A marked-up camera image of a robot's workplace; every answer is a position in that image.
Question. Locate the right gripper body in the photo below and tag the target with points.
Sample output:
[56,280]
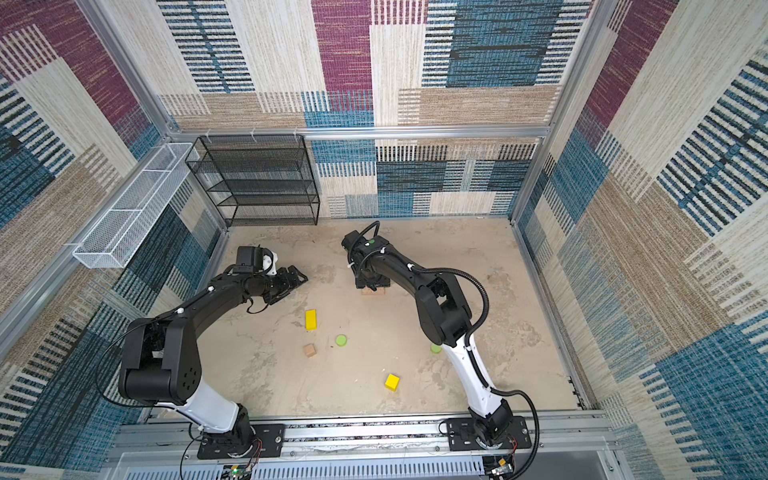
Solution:
[372,279]

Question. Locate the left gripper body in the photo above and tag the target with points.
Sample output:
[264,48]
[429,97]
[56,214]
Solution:
[276,285]

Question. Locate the natural wood block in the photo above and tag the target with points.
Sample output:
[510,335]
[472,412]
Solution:
[371,292]

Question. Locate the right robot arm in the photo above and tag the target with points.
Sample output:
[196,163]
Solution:
[451,306]

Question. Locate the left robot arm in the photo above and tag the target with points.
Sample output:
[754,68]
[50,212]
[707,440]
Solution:
[161,364]

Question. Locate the yellow rectangular block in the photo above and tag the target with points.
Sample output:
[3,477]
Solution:
[311,321]

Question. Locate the yellow cube block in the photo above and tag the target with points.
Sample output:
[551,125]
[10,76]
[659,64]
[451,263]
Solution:
[392,382]

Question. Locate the small natural wood cube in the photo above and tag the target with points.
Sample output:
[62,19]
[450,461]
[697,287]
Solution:
[309,350]

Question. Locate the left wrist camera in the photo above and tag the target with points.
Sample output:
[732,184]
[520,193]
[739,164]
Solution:
[269,260]

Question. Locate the black wire shelf rack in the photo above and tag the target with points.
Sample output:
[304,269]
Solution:
[257,180]

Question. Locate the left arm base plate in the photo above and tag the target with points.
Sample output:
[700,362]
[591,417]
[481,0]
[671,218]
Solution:
[262,440]

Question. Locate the white wire mesh basket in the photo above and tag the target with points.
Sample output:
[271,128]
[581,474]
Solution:
[114,240]

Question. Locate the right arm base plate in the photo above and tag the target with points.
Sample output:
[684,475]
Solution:
[461,435]

